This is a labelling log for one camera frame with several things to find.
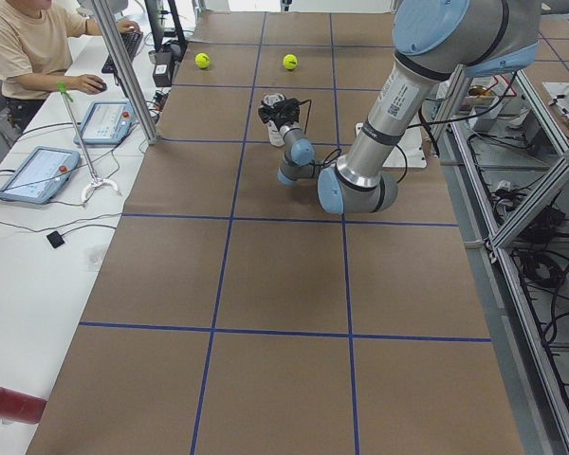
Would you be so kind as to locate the seated person beige shirt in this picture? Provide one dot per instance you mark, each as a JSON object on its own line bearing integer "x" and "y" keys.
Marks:
{"x": 35, "y": 54}

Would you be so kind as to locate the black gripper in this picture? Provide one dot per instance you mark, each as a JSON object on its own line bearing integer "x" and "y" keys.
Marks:
{"x": 279, "y": 120}

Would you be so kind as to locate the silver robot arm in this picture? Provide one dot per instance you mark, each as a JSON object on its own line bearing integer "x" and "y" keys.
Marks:
{"x": 431, "y": 39}

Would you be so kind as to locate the yellow tennis ball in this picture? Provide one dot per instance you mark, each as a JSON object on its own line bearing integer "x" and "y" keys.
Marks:
{"x": 290, "y": 62}
{"x": 202, "y": 60}

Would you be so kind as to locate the aluminium frame post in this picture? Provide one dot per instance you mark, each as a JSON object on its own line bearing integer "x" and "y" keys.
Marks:
{"x": 128, "y": 78}

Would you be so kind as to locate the red cylinder tube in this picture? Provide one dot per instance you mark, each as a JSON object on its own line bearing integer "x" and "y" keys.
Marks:
{"x": 20, "y": 407}

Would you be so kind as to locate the black power adapter box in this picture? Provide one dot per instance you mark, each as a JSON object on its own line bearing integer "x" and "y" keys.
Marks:
{"x": 163, "y": 71}

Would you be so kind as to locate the blue teach pendant far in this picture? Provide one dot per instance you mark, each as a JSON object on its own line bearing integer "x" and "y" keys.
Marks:
{"x": 107, "y": 123}

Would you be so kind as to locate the small black square device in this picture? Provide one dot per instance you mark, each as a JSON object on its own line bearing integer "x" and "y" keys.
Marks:
{"x": 55, "y": 238}

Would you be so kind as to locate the blue teach pendant near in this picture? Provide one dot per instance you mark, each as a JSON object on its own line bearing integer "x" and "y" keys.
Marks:
{"x": 41, "y": 176}

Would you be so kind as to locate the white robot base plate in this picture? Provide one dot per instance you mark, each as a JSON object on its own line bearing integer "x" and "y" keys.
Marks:
{"x": 411, "y": 154}

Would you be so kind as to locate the blue teach pendant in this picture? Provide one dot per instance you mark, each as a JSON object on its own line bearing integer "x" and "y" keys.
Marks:
{"x": 41, "y": 176}
{"x": 107, "y": 123}

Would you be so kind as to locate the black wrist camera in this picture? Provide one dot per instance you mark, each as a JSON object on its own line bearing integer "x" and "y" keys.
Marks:
{"x": 291, "y": 110}

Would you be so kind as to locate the black monitor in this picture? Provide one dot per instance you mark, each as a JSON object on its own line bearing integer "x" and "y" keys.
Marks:
{"x": 156, "y": 12}

